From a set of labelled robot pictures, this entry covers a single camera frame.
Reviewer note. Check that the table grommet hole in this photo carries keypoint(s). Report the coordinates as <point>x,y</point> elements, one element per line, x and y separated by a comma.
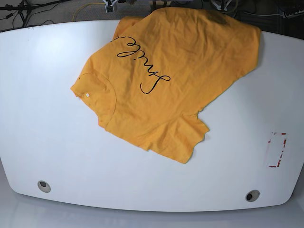
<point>252,196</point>
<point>44,186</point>

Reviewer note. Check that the left table grommet hole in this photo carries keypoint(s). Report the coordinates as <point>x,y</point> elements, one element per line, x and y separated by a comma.
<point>44,186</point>

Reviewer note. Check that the red tape rectangle marking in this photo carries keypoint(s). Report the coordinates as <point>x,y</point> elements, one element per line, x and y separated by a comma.
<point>275,149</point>

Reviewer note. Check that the right table grommet hole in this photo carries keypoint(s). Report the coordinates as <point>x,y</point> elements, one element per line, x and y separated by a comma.
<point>252,196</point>

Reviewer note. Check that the yellow T-shirt with script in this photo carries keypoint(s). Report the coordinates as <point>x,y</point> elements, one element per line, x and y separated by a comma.
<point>149,83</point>

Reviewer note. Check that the black tripod stand legs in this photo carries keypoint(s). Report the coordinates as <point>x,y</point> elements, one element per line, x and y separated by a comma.
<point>24,9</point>

